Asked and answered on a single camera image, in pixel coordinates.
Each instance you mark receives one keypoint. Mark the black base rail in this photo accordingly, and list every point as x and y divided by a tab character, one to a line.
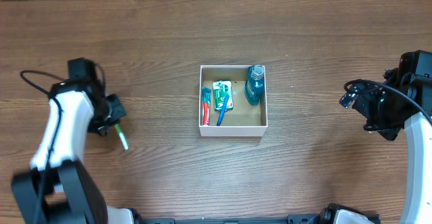
290	219

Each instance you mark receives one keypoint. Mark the white cardboard box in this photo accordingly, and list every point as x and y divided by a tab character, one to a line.
244	120

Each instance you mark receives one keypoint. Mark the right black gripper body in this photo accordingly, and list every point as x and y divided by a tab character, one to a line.
366	105

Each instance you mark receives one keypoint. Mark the blue mouthwash bottle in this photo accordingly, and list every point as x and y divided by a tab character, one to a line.
255	83

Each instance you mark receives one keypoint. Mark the green toothbrush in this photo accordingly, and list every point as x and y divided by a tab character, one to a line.
122	136

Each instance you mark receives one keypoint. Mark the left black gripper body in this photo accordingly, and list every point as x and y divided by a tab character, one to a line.
115	110

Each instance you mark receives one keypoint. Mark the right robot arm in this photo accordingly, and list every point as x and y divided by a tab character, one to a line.
411	80

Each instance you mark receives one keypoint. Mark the green white soap packet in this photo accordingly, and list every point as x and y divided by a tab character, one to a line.
221	89

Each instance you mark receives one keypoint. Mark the green toothpaste tube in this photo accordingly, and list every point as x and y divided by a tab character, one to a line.
206	98

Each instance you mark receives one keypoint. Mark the blue disposable razor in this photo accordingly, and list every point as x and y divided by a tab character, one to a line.
223	110

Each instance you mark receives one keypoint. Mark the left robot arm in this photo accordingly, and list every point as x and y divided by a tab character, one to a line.
58	188

